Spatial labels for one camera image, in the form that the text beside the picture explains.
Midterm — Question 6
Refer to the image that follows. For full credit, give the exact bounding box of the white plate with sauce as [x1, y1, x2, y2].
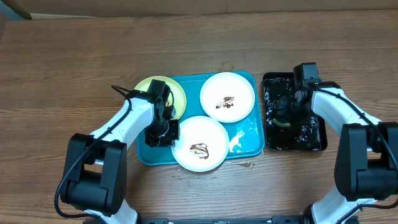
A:
[200, 72, 255, 123]

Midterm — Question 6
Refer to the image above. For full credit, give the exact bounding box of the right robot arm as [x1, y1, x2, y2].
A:
[266, 82, 397, 223]

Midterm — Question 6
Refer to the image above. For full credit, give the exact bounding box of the black water tray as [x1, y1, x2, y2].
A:
[262, 72, 328, 151]

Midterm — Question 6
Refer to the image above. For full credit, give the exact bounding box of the yellow plate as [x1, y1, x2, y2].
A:
[134, 76, 187, 119]

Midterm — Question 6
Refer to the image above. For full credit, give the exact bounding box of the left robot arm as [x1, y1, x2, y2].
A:
[53, 89, 179, 223]

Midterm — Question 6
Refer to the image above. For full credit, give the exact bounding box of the white front plate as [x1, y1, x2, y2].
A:
[171, 116, 229, 172]

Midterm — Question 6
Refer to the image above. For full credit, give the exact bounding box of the yellow green sponge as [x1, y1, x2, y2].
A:
[272, 118, 291, 128]

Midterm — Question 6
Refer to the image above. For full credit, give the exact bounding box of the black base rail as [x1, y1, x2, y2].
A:
[137, 215, 311, 224]

